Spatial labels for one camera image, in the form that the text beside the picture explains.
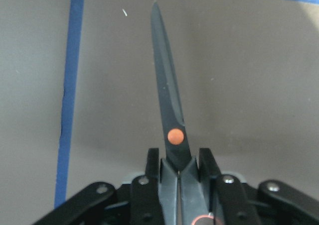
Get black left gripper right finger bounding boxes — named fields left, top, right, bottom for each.
left=199, top=148, right=319, bottom=225

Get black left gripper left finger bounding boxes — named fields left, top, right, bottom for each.
left=36, top=148, right=164, bottom=225

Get grey orange scissors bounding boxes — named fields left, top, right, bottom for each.
left=151, top=2, right=223, bottom=225

